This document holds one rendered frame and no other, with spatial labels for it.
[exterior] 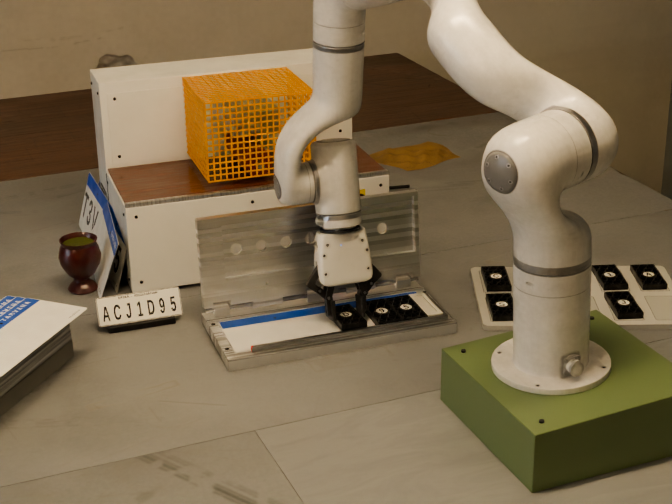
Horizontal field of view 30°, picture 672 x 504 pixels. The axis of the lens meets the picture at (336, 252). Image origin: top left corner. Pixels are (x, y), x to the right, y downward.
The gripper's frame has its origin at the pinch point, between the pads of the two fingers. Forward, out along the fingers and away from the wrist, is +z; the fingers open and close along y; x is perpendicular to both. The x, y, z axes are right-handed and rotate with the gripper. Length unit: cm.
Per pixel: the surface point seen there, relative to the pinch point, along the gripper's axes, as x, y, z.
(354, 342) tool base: -6.5, -0.9, 4.9
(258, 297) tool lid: 10.4, -14.0, -2.0
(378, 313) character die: -0.4, 6.2, 1.9
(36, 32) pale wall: 178, -35, -52
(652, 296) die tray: -7, 61, 6
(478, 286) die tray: 8.8, 30.9, 2.2
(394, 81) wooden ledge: 157, 71, -28
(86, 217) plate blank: 65, -39, -13
